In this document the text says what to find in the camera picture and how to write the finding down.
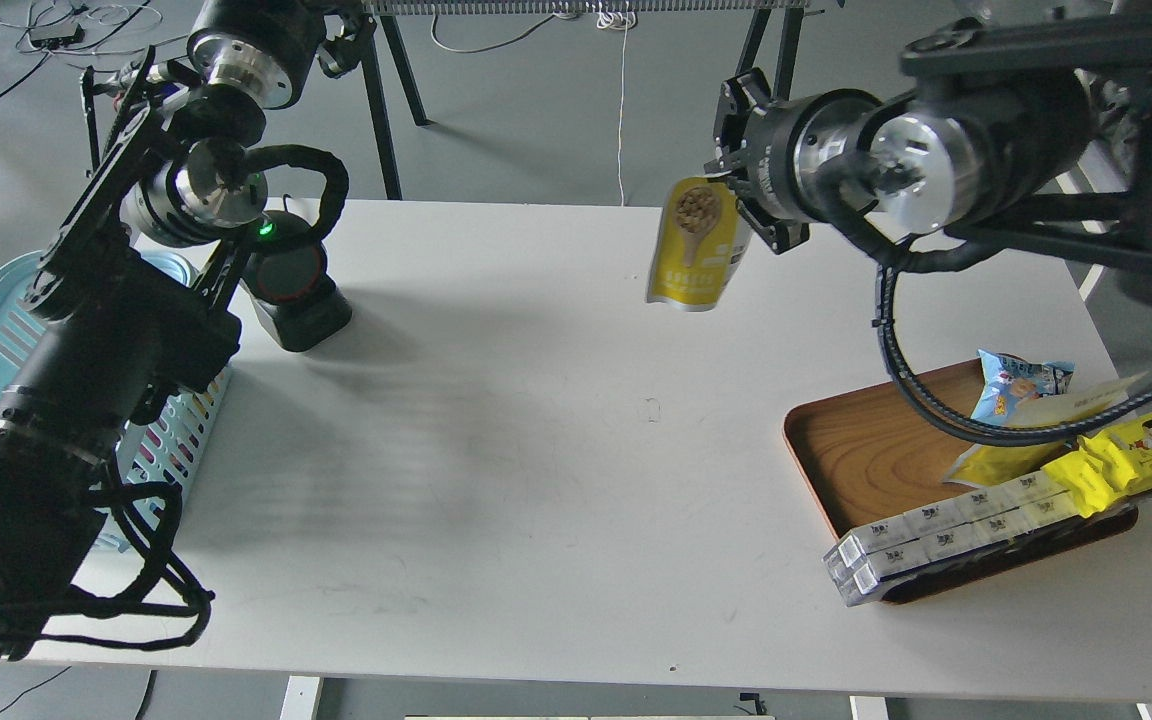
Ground yellow cartoon snack bag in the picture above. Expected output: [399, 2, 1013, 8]
[1039, 414, 1152, 518]

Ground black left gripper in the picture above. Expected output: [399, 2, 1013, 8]
[185, 1, 379, 109]

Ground black trestle table legs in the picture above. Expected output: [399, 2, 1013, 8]
[391, 9, 805, 209]

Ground blue snack bag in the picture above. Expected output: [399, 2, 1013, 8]
[970, 348, 1076, 427]

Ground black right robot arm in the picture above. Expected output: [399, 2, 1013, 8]
[705, 12, 1152, 306]

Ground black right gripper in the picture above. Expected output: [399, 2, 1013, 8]
[704, 68, 881, 256]

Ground white hanging cord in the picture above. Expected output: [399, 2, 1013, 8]
[596, 5, 639, 207]

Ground black barcode scanner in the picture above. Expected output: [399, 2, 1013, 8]
[241, 210, 353, 353]

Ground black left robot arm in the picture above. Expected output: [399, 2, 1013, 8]
[0, 1, 371, 661]

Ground clear wrapped box pack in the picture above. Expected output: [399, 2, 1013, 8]
[823, 471, 1079, 606]

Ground yellow white snack pouch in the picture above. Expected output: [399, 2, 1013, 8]
[644, 176, 753, 313]

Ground wooden tray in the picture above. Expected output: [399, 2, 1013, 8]
[783, 382, 1139, 602]

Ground light blue plastic basket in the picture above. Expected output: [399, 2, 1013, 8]
[0, 252, 236, 560]

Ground yellow flat snack pouch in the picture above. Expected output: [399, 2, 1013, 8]
[941, 374, 1140, 488]

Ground black power adapter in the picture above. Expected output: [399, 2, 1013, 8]
[26, 18, 84, 50]

